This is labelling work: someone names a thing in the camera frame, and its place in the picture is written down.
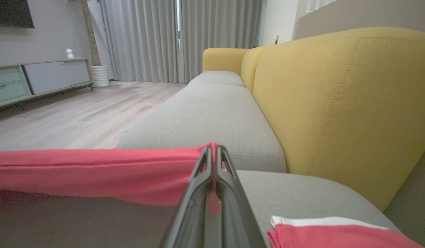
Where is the black wall television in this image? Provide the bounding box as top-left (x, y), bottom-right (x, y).
top-left (0, 0), bottom-right (35, 29)

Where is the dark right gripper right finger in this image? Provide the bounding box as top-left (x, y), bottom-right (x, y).
top-left (216, 145), bottom-right (268, 248)

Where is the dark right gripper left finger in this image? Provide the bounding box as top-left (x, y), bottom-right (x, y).
top-left (161, 146), bottom-right (213, 248)

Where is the narrow yellow sofa backrest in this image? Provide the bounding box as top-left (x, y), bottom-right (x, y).
top-left (241, 46), bottom-right (268, 93)

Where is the yellow sofa armrest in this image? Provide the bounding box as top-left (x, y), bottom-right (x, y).
top-left (203, 48), bottom-right (251, 76)

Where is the low grey green sideboard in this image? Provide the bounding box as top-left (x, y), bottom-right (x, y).
top-left (0, 58), bottom-right (94, 111)

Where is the large grey sofa seat cushion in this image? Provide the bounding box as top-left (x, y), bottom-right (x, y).
top-left (0, 170), bottom-right (402, 248)

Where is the red jersey white striped trim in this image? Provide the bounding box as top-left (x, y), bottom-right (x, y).
top-left (0, 142), bottom-right (220, 207)

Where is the grey curtain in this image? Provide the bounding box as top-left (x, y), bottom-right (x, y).
top-left (180, 0), bottom-right (263, 83)
top-left (102, 0), bottom-right (180, 83)

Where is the red shorts white waistband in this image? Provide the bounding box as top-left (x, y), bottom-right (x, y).
top-left (267, 216), bottom-right (423, 248)

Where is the brown plant trunk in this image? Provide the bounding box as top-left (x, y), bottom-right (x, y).
top-left (81, 0), bottom-right (101, 66)

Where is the small grey sofa seat cushion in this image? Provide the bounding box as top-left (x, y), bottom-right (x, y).
top-left (187, 71), bottom-right (246, 87)

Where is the white ribbed plant pot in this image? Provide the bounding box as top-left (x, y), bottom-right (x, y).
top-left (91, 65), bottom-right (110, 88)

